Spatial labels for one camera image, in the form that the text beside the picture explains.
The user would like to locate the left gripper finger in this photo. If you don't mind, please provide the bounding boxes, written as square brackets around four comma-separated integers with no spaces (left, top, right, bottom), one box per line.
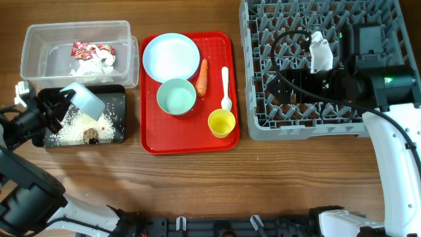
[46,110,64,134]
[37,88,76,114]

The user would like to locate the right black cable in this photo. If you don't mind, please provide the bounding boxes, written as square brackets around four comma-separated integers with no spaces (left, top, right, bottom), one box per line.
[270,30,421,172]

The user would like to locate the white plastic spoon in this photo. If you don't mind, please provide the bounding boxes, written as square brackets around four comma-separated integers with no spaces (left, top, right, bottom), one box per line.
[221,66,232,111]

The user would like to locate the white rice grains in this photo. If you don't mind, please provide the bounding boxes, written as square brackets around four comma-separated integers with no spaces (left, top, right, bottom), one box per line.
[43,98,126,147]

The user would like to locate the light blue plate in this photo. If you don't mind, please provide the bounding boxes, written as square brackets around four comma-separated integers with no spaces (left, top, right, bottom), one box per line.
[142,33,201,83]

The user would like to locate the red serving tray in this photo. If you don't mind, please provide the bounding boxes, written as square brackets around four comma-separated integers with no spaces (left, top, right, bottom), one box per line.
[139,32,240,155]

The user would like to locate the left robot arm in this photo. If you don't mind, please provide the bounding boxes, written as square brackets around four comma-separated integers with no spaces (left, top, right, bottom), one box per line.
[1,84,130,236]

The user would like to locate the orange carrot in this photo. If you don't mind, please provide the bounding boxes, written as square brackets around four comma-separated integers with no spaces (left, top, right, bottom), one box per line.
[195,59,208,96]

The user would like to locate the white tissue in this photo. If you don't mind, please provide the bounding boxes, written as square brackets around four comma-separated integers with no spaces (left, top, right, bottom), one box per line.
[70,49,116,76]

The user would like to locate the mint green bowl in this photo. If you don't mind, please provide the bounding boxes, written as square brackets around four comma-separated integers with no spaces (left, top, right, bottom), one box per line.
[157,78,197,116]

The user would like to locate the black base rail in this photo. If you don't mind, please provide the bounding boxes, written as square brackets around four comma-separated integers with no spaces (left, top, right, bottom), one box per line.
[125,215,322,237]

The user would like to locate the black cable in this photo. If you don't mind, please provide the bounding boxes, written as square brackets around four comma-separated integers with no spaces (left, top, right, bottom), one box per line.
[270,30,421,172]
[0,104,24,121]

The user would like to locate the yellow plastic cup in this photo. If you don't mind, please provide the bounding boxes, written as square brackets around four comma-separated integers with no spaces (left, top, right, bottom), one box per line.
[208,109,236,138]

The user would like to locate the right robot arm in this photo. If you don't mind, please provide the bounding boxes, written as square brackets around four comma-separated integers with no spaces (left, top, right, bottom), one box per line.
[274,24,420,236]

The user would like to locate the light blue bowl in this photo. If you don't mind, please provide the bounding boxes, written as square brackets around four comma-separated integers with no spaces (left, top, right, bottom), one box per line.
[60,82,105,120]

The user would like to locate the brown food scrap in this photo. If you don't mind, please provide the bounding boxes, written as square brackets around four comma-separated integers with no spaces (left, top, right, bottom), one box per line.
[83,128,99,144]

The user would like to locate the black plastic tray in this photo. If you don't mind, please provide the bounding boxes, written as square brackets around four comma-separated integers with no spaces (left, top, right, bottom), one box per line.
[32,85,127,148]

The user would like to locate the red snack wrapper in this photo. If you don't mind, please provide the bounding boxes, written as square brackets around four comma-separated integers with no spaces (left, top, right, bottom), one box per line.
[70,42,115,60]

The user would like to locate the grey dishwasher rack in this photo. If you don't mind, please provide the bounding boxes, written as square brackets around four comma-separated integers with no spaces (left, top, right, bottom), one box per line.
[239,0,418,141]

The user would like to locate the clear plastic bin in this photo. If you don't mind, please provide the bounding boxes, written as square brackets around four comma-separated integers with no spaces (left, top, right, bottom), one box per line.
[20,20,139,90]

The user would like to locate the left black cable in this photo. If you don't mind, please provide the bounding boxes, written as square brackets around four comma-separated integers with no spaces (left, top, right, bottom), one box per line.
[0,104,24,121]

